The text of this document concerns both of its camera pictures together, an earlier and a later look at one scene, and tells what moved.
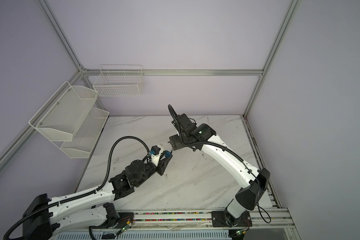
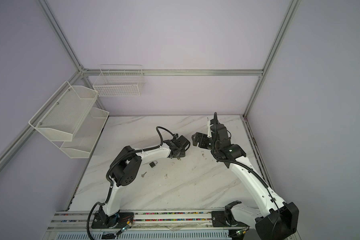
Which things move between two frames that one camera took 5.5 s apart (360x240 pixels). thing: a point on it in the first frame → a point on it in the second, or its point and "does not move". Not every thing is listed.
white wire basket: (119, 80) does not move
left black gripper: (162, 165) → (183, 153)
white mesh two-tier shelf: (69, 121) does not move
